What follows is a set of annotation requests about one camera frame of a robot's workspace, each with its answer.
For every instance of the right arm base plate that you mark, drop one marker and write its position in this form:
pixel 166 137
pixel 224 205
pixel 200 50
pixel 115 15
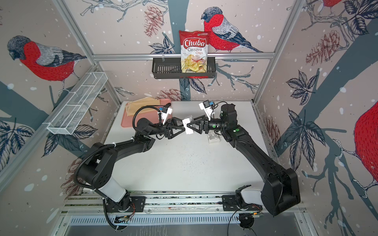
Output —
pixel 234 203

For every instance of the Chuba cassava chips bag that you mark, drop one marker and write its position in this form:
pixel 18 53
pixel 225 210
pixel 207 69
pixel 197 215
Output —
pixel 194 51

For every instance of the white mesh shelf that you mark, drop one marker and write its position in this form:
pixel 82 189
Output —
pixel 80 100

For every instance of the pink tray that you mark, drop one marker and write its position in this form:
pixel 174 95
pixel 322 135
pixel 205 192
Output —
pixel 150 114

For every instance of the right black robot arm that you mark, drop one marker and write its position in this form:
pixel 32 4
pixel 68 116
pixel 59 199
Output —
pixel 281 187

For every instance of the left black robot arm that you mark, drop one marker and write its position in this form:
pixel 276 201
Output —
pixel 95 171

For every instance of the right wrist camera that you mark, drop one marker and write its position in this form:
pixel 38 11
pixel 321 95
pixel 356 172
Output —
pixel 208 107

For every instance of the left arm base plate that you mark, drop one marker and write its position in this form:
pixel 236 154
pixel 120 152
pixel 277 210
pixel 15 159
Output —
pixel 127 204

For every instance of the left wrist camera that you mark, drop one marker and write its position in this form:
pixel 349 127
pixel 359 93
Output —
pixel 165 112

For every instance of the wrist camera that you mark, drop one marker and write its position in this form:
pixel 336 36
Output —
pixel 165 112
pixel 208 107

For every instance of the beige cloth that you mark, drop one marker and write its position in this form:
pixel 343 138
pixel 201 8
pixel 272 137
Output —
pixel 132 107

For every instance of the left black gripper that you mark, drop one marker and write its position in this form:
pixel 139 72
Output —
pixel 168 130

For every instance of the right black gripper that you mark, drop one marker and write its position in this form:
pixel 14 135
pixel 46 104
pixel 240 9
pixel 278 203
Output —
pixel 204 125

